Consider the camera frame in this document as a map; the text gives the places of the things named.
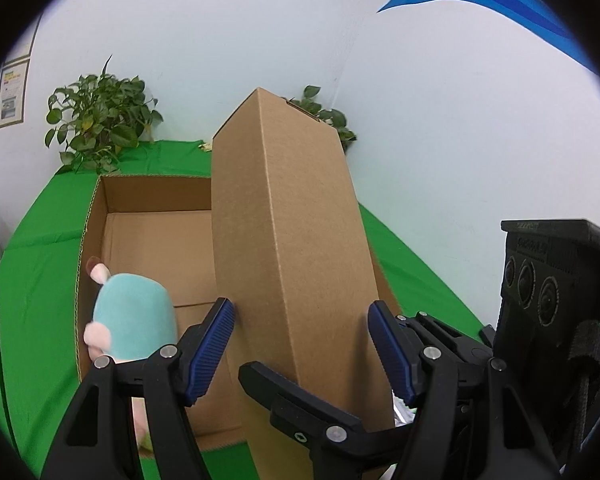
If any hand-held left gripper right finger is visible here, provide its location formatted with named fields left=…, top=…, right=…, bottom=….
left=367, top=301, right=563, bottom=480

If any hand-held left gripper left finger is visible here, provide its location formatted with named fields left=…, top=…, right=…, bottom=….
left=40, top=297, right=237, bottom=480

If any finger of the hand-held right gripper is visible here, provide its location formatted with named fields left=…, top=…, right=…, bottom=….
left=238, top=362, right=411, bottom=476
left=395, top=312, right=496, bottom=361

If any tall cardboard box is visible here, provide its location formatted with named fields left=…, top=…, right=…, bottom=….
left=211, top=87, right=398, bottom=480

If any silver foil packet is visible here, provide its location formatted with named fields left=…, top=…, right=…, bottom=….
left=391, top=392, right=418, bottom=428

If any teal and pink plush toy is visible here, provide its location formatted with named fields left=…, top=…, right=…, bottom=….
left=83, top=257, right=178, bottom=453

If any green tablecloth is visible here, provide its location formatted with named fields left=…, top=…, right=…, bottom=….
left=0, top=139, right=486, bottom=480

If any small leafy potted plant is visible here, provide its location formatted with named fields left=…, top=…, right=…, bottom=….
left=289, top=85, right=358, bottom=153

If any large leafy potted plant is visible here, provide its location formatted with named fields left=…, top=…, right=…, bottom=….
left=45, top=55, right=165, bottom=175

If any framed wall poster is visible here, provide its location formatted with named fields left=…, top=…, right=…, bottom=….
left=0, top=59, right=31, bottom=130
left=15, top=12, right=43, bottom=58

